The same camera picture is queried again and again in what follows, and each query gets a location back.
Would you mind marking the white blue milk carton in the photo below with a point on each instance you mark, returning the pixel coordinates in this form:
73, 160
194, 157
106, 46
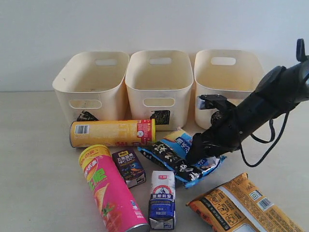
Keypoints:
162, 207

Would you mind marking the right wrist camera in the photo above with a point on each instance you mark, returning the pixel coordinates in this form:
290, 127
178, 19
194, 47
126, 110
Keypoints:
211, 101

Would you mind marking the orange snack bag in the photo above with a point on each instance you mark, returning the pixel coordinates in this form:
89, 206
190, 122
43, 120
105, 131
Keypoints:
240, 206

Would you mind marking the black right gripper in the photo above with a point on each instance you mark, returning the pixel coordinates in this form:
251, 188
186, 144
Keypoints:
220, 138

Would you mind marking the yellow chips can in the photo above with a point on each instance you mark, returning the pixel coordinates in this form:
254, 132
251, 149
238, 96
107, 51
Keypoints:
112, 133

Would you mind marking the cream bin with square mark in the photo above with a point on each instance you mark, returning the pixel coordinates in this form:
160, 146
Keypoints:
159, 86

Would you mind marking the purple juice carton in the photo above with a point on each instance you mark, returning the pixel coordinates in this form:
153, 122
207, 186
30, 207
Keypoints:
129, 167

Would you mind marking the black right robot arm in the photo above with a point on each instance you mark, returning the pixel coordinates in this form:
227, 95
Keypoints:
280, 91

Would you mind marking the blue black snack bag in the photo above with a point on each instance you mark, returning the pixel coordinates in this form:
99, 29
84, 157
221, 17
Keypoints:
170, 152

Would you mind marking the cream bin with triangle mark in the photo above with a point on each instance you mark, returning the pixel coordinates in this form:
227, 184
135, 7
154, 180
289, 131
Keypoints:
93, 82

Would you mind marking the cream bin with circle mark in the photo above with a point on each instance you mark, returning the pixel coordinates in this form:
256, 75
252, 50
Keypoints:
231, 73

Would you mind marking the pink Lay's chips can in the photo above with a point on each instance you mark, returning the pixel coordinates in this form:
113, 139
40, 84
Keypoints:
115, 202

